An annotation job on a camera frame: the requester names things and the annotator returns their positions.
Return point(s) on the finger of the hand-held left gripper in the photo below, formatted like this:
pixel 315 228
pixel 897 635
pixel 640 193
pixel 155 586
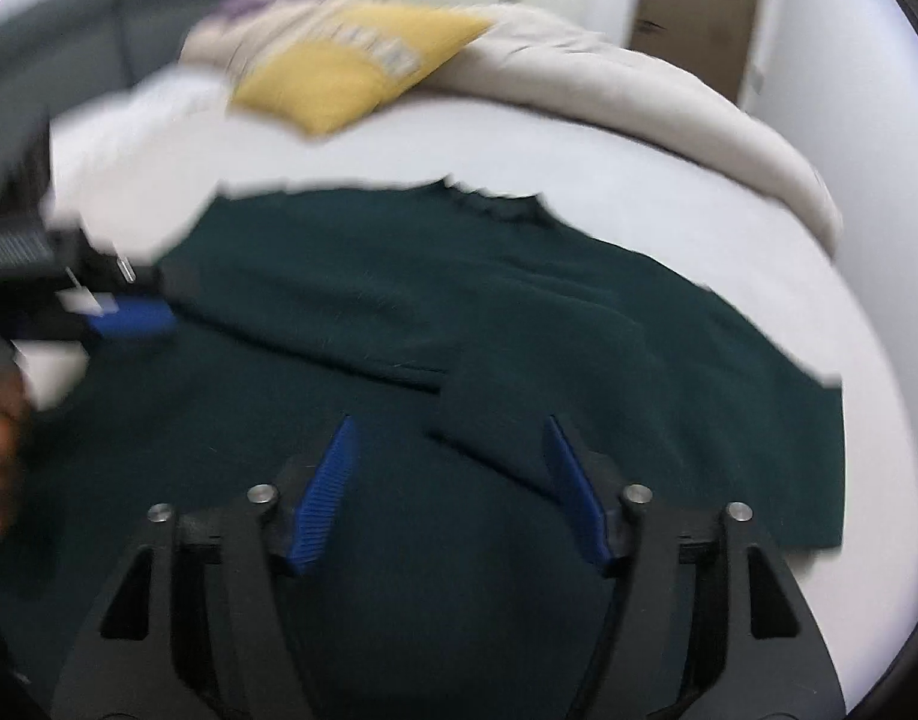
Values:
pixel 133 317

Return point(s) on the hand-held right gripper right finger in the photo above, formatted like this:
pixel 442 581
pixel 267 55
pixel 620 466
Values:
pixel 579 495

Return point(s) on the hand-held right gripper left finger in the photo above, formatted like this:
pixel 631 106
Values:
pixel 324 495

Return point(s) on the dark green sweater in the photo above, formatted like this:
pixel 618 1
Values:
pixel 429 300

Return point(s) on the brown wooden door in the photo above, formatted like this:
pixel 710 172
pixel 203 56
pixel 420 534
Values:
pixel 691 7

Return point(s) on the grey upholstered headboard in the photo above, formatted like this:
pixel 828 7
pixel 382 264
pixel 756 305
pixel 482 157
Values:
pixel 69 37

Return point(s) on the yellow pillow with striped band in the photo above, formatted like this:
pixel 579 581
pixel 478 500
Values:
pixel 429 37

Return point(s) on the white bed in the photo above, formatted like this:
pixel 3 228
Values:
pixel 601 180

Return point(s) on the white textured blanket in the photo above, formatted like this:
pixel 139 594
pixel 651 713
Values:
pixel 136 135

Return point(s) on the plain yellow pillow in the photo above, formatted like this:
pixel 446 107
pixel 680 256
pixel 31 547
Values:
pixel 309 90

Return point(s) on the beige duvet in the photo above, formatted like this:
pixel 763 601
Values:
pixel 654 105

